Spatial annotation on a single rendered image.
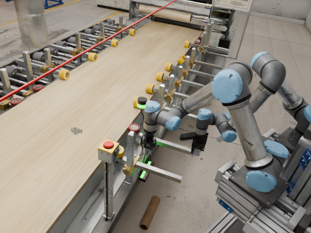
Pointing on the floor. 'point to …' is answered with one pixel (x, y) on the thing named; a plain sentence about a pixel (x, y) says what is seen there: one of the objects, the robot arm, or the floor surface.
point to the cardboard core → (149, 213)
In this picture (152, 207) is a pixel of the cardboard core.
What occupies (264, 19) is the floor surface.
